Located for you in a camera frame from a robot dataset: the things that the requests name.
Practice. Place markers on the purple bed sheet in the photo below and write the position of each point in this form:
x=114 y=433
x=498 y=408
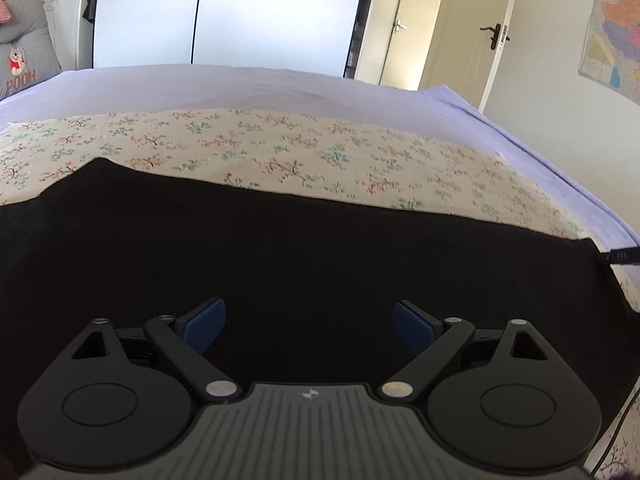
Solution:
x=250 y=87

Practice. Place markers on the white and blue wardrobe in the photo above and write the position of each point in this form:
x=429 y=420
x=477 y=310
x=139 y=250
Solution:
x=250 y=20

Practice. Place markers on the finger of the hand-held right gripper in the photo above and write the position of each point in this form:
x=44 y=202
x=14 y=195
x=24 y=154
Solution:
x=624 y=256

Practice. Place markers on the closed white door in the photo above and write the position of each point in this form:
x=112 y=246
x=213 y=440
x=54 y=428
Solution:
x=395 y=60

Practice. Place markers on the pink pillow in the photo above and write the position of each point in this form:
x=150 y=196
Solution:
x=4 y=10

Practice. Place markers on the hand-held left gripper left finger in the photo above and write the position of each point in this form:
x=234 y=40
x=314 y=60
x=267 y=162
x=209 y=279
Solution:
x=202 y=327

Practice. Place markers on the grey bear print cushion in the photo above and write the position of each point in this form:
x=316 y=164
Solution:
x=30 y=45

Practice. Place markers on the dark narrow shelf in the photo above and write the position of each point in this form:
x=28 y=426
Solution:
x=361 y=25

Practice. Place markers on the open beige door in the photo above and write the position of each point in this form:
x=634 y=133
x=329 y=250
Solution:
x=460 y=35

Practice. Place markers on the black pants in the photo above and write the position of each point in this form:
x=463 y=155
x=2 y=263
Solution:
x=300 y=260

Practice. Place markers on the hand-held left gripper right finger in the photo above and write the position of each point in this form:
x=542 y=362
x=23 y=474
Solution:
x=415 y=327

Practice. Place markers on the colourful wall map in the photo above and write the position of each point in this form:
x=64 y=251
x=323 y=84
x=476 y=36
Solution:
x=612 y=40

